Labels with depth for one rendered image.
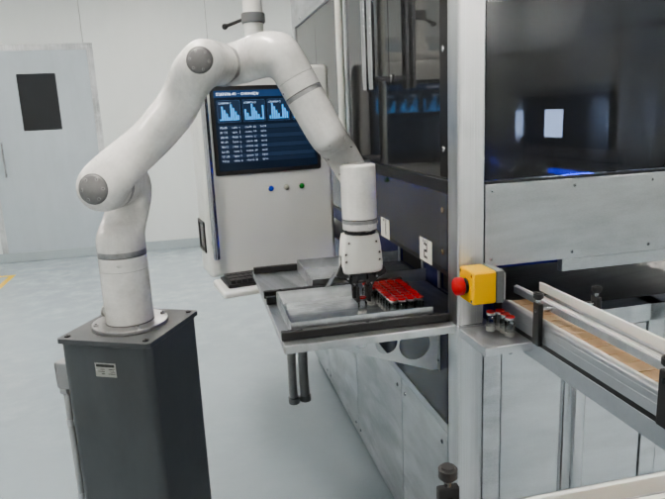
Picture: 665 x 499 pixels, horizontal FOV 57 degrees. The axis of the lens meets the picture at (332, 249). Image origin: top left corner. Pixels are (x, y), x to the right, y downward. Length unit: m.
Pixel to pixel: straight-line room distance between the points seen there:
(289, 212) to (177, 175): 4.57
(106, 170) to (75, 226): 5.48
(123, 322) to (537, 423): 1.06
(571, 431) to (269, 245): 1.33
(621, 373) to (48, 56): 6.38
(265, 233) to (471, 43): 1.21
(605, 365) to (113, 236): 1.12
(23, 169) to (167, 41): 1.96
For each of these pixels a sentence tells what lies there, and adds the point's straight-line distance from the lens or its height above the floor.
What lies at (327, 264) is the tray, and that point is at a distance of 2.00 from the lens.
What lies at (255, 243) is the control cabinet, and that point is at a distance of 2.30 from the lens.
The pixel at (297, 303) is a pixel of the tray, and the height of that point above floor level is 0.88.
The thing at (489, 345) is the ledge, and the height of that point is 0.88.
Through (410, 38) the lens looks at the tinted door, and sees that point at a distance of 1.67.
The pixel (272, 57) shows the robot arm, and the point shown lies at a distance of 1.44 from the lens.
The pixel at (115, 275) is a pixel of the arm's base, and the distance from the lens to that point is 1.60.
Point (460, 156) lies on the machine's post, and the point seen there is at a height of 1.27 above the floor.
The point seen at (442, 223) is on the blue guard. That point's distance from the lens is 1.47.
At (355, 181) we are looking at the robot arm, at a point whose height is 1.22.
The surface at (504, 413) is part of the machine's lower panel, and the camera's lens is 1.60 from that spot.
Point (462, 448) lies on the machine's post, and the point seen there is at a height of 0.57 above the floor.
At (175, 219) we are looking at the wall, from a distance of 6.89.
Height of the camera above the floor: 1.37
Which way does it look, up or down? 13 degrees down
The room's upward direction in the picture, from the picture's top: 3 degrees counter-clockwise
